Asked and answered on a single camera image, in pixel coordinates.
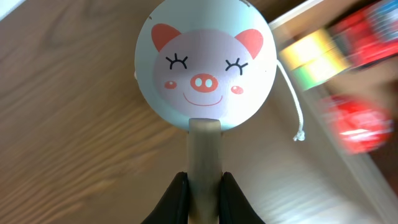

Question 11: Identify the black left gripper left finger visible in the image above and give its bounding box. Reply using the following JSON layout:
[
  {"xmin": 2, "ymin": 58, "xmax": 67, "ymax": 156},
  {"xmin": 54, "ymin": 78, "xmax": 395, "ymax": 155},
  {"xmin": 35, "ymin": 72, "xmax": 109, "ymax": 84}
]
[{"xmin": 142, "ymin": 172, "xmax": 189, "ymax": 224}]

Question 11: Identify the white cardboard box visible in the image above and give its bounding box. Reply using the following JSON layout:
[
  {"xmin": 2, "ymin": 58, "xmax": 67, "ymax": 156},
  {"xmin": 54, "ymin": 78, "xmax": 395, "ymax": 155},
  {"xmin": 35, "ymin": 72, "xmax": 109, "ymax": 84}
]
[{"xmin": 271, "ymin": 0, "xmax": 397, "ymax": 223}]

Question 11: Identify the red polyhedral die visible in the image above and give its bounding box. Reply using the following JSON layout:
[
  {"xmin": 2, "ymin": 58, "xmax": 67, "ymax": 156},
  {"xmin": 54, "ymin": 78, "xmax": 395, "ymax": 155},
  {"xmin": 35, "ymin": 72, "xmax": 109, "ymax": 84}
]
[{"xmin": 321, "ymin": 95, "xmax": 394, "ymax": 154}]

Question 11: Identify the red toy truck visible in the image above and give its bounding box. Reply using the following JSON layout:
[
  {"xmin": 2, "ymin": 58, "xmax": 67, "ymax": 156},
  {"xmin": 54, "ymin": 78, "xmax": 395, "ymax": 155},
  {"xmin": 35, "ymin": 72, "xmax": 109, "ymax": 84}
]
[{"xmin": 327, "ymin": 0, "xmax": 397, "ymax": 68}]

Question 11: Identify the colourful puzzle cube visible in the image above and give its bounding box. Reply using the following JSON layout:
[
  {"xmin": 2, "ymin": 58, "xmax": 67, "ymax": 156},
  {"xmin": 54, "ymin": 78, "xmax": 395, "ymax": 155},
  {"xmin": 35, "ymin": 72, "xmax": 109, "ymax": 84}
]
[{"xmin": 279, "ymin": 29, "xmax": 350, "ymax": 91}]

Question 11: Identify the small white rattle drum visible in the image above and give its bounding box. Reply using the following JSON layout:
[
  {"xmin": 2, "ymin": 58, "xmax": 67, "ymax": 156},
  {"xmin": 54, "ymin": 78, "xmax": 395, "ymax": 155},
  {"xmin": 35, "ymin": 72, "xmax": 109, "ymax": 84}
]
[{"xmin": 134, "ymin": 0, "xmax": 284, "ymax": 223}]

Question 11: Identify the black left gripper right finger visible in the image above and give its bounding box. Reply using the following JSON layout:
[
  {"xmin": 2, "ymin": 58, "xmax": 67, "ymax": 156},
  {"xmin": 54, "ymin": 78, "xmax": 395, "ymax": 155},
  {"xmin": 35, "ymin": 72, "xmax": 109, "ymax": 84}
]
[{"xmin": 219, "ymin": 172, "xmax": 265, "ymax": 224}]

